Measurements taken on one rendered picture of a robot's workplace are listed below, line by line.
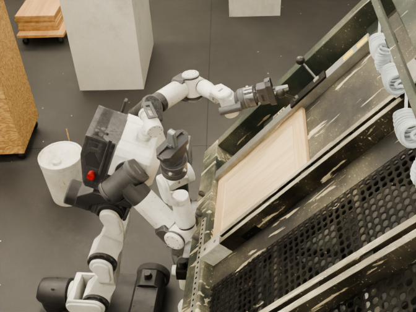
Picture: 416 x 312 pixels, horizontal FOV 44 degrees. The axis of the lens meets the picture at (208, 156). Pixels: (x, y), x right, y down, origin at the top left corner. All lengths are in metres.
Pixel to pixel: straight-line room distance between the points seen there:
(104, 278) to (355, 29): 1.60
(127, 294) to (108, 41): 2.42
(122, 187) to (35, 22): 4.21
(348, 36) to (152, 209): 1.11
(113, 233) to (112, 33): 2.59
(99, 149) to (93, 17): 2.69
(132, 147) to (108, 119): 0.17
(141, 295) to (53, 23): 3.63
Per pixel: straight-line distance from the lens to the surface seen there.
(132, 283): 3.01
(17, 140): 4.12
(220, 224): 2.20
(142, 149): 1.95
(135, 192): 1.84
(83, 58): 4.77
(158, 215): 1.86
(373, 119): 1.64
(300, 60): 2.13
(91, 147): 1.97
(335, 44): 2.32
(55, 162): 3.53
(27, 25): 5.92
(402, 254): 1.33
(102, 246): 2.46
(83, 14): 4.57
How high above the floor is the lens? 2.56
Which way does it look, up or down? 40 degrees down
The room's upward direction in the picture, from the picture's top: 3 degrees counter-clockwise
